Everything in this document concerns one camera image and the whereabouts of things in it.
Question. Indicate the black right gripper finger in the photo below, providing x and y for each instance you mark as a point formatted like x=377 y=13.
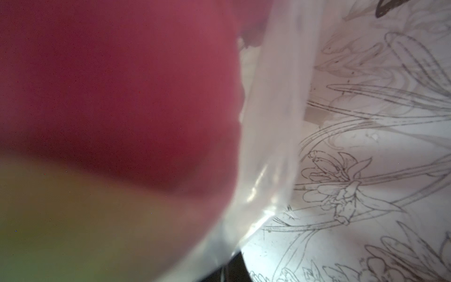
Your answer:
x=234 y=271

